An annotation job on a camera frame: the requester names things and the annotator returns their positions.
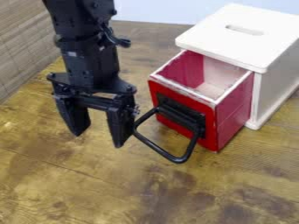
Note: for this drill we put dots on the white wooden cabinet box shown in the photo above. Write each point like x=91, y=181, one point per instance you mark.
x=258, y=40

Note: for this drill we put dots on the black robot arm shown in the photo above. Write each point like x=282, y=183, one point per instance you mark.
x=80, y=19

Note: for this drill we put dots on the red wooden drawer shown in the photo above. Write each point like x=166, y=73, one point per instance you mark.
x=211, y=87

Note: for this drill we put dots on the black metal drawer handle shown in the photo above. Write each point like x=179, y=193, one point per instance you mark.
x=178, y=117

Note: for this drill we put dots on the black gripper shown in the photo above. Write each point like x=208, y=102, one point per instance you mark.
x=92, y=79

